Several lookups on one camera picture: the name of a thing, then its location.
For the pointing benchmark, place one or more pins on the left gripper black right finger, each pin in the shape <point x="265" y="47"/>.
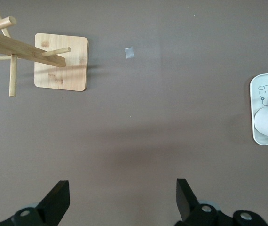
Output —
<point x="186" y="202"/>

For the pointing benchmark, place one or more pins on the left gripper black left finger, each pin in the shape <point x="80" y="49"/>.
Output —
<point x="54" y="202"/>

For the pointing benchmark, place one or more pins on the wooden mug tree rack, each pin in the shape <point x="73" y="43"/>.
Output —
<point x="61" y="77"/>

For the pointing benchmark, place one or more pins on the cream tray rabbit print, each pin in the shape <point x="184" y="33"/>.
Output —
<point x="256" y="82"/>

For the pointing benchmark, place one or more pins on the small clear tape piece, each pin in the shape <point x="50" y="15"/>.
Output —
<point x="129" y="53"/>

